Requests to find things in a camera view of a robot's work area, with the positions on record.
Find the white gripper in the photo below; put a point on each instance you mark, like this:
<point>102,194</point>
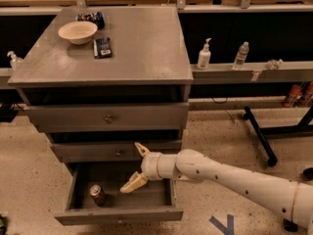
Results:
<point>150,165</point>

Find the orange soda can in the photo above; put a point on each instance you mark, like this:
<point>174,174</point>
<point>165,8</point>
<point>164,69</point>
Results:
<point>97,194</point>

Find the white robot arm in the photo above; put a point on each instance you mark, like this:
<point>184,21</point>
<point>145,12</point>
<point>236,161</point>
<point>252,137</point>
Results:
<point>290,199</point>

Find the grey middle drawer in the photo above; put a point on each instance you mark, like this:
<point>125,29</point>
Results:
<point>82,152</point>

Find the grey top drawer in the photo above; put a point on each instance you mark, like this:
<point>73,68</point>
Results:
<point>116,117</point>

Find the grey open bottom drawer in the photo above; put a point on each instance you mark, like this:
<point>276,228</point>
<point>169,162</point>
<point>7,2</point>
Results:
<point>153,202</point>

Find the grey wooden drawer cabinet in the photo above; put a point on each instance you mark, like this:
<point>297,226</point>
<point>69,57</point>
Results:
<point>149,65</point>

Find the blue tape floor marker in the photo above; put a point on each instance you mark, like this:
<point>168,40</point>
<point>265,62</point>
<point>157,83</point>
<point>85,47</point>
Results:
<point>226,229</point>

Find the white pump lotion bottle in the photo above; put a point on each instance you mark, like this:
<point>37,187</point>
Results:
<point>204,56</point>

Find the white bowl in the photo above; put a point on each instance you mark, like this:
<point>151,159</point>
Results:
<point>78,32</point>

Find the clear plastic water bottle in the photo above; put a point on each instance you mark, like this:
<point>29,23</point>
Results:
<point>241,56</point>

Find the clear pump sanitizer bottle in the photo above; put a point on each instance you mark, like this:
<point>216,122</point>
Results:
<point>14,59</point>

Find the crumpled clear plastic wrapper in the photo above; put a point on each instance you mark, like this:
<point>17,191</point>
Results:
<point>273,65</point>

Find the orange spray bottle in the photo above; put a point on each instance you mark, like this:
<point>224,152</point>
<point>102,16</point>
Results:
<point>306,95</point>
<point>292,95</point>

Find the black table leg frame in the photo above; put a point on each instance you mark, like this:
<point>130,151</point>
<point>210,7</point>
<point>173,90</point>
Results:
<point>303,128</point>

